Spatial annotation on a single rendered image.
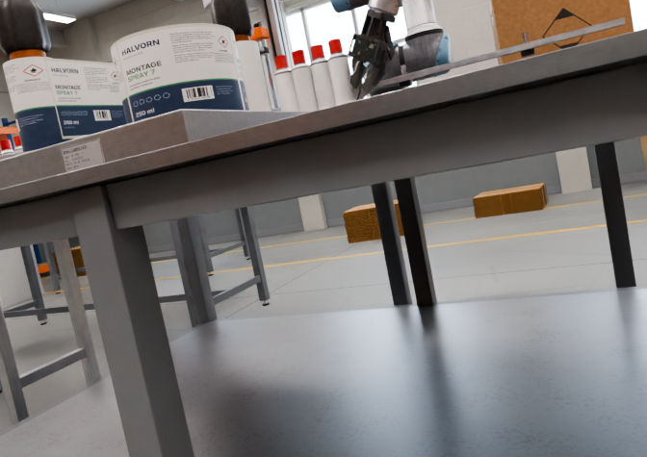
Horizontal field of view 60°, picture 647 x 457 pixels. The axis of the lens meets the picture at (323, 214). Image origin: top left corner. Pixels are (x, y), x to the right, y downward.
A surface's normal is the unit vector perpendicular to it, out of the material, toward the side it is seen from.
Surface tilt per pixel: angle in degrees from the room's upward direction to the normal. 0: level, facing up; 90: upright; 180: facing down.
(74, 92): 90
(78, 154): 90
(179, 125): 90
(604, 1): 90
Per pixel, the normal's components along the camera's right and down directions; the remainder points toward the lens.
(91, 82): 0.84, -0.12
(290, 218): -0.41, 0.15
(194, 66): 0.43, -0.01
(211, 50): 0.67, -0.07
